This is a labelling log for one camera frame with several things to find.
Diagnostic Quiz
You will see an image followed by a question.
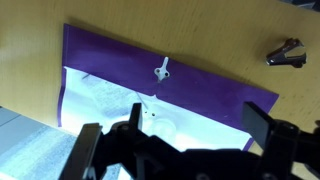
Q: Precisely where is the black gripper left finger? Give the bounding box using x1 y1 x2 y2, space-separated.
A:
58 102 148 180

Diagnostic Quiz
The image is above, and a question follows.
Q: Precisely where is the dark crumpled cloth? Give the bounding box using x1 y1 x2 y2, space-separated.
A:
279 0 320 12

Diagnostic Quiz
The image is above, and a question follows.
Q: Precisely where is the purple cloth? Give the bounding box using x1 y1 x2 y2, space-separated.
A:
56 22 280 153

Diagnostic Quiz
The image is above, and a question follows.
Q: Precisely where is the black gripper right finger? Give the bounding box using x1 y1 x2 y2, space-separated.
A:
241 101 320 168

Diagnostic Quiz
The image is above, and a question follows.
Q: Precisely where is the printed paper sheet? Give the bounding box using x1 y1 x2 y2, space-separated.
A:
81 75 158 118

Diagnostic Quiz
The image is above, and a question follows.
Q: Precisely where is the metal staple remover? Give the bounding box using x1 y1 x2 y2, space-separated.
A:
265 37 308 69

